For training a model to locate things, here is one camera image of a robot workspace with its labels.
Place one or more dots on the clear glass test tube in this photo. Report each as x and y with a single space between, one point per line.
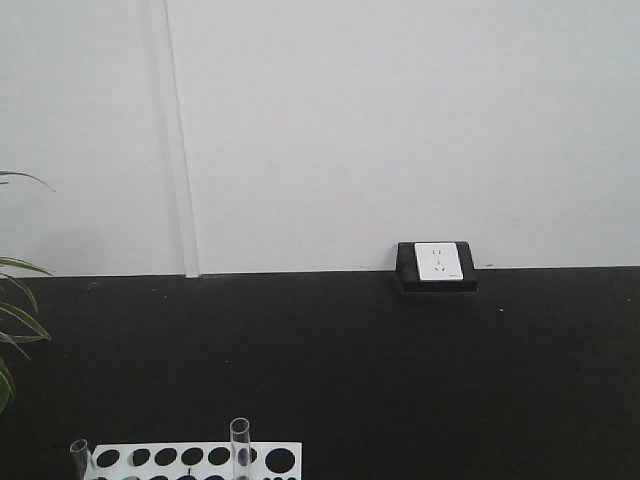
240 446

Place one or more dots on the white test tube rack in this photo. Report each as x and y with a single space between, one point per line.
193 460

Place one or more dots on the green potted plant leaves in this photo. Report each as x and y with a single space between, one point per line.
26 316

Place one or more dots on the short clear test tube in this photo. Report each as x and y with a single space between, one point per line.
83 459

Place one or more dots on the black and white power socket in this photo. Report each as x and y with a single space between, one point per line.
435 267

